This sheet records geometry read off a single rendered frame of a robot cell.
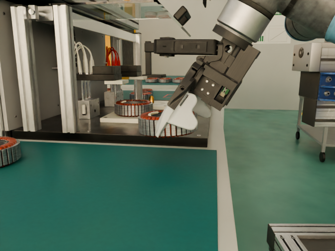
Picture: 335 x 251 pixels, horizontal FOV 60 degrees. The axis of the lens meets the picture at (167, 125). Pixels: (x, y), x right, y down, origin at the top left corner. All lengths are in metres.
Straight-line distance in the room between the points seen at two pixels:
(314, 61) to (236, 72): 0.57
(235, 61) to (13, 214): 0.38
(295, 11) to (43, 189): 0.45
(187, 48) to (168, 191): 0.24
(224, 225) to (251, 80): 5.88
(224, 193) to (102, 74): 0.53
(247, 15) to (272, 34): 5.78
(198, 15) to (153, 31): 0.96
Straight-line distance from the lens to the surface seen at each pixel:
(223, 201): 0.41
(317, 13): 0.49
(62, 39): 0.70
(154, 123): 0.50
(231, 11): 0.48
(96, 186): 0.45
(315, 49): 1.04
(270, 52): 6.23
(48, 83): 0.93
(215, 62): 0.50
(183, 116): 0.48
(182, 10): 0.75
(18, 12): 0.75
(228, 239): 0.33
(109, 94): 1.09
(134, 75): 1.06
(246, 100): 6.21
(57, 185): 0.47
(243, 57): 0.49
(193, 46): 0.50
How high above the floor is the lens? 0.93
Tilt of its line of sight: 12 degrees down
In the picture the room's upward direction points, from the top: straight up
